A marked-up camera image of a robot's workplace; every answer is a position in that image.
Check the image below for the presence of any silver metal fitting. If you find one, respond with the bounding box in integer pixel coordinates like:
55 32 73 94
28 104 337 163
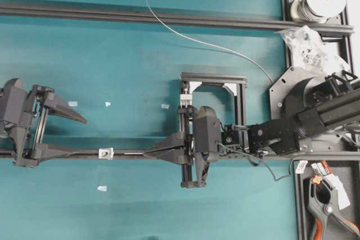
98 148 114 160

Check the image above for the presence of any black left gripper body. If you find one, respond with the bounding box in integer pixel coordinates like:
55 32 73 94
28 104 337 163
11 84 54 167

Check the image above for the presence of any clear bag of screws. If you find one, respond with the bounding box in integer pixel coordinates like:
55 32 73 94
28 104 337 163
278 25 328 72

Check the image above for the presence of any white wire spool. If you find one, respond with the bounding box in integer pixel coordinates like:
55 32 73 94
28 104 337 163
290 0 347 24

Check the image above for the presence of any white label tag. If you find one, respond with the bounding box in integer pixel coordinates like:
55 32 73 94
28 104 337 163
295 160 308 174

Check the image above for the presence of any thin silver wire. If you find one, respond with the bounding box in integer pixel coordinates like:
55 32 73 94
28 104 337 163
123 0 274 156

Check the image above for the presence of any orange grey spring clamp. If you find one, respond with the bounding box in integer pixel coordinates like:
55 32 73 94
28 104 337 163
305 161 359 239

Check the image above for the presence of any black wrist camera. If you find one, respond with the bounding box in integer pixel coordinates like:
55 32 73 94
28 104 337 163
193 106 222 162
1 78 28 138

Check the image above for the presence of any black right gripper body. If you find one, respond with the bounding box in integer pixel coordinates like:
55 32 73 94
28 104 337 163
177 106 210 188

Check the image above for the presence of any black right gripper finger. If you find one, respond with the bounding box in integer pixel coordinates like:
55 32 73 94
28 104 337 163
143 150 192 165
144 133 192 154

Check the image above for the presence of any white wire clamp block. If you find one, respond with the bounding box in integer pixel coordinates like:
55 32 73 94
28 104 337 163
180 88 192 108

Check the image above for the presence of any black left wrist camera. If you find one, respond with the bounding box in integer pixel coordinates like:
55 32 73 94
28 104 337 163
1 78 28 138

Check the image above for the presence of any black aluminium rail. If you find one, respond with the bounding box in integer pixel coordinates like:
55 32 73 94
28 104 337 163
0 0 354 36
0 148 360 161

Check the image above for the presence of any lower black aluminium rail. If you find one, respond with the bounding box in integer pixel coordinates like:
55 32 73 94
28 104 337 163
0 148 360 161

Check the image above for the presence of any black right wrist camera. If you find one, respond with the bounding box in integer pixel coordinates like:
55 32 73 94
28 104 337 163
193 106 222 162

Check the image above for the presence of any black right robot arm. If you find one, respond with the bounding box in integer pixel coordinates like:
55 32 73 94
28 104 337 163
145 67 359 188

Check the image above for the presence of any upper black aluminium rail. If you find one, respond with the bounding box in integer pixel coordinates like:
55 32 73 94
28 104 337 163
0 0 354 36

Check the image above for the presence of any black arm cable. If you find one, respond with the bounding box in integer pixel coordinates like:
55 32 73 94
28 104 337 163
247 155 296 182

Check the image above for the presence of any black square frame stand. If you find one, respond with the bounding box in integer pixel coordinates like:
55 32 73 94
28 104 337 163
180 72 248 148

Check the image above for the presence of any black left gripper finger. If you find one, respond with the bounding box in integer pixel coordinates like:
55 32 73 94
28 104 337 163
43 92 87 124
33 143 99 165

